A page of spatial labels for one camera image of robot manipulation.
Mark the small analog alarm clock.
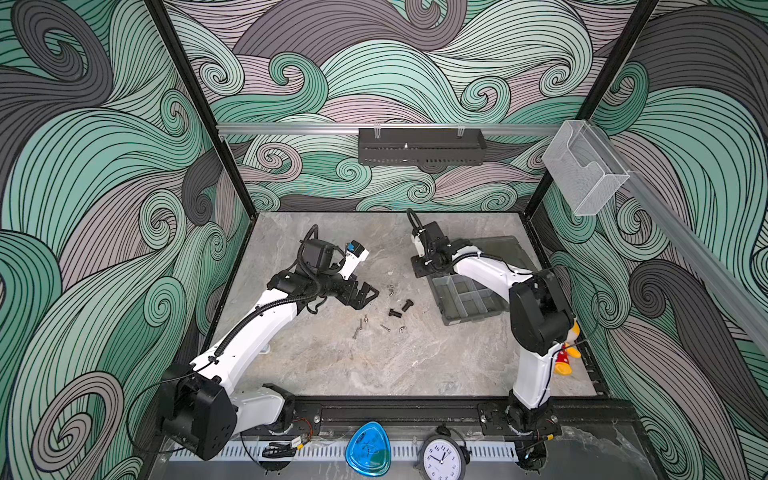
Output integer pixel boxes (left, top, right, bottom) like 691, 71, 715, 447
416, 424, 471, 480

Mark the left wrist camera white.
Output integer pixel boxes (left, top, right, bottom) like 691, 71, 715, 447
339, 240, 370, 280

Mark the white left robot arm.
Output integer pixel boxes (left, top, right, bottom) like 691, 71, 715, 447
156, 226, 379, 460

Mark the clear acrylic wall holder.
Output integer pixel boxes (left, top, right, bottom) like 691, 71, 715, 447
542, 120, 629, 216

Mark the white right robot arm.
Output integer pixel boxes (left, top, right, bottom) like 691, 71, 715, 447
406, 209, 574, 435

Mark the white slotted cable duct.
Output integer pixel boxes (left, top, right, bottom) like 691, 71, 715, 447
170, 439, 520, 464

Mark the aluminium wall rail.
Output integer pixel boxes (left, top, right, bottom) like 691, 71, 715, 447
216, 122, 560, 136

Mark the silver long screw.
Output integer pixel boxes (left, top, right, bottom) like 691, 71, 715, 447
352, 318, 368, 340

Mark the yellow red plush toy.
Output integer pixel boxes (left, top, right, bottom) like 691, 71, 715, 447
554, 322, 581, 376

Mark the black wall shelf tray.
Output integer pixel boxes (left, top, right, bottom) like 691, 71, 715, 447
357, 129, 488, 171

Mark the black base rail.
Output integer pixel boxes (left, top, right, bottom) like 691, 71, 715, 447
244, 396, 642, 440

